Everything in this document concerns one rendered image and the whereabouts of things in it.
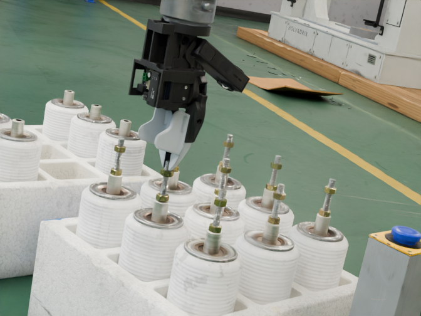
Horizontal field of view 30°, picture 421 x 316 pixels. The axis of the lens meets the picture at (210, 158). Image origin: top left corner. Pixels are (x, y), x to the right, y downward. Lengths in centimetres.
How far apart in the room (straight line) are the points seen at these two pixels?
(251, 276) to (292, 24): 453
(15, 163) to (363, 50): 350
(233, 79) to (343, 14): 741
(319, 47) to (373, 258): 415
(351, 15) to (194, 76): 753
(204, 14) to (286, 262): 37
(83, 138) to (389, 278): 81
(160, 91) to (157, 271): 27
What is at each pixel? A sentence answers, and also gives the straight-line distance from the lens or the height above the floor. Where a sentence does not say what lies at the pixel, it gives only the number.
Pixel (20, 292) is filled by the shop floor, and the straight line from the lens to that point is 146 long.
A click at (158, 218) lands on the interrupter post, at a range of 116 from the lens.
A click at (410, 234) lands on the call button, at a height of 33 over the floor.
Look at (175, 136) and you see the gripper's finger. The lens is 110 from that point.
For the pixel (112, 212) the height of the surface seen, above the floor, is 23.
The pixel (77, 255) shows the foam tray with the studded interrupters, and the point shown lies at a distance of 121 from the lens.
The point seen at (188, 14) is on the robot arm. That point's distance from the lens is 106.
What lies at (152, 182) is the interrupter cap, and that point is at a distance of 133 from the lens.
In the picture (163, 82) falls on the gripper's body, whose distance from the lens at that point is 105.
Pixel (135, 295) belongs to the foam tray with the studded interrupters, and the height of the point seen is 17.
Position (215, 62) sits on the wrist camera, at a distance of 111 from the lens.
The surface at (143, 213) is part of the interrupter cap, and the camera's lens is 117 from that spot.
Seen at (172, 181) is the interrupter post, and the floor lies 26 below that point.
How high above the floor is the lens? 65
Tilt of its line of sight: 15 degrees down
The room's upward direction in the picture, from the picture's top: 11 degrees clockwise
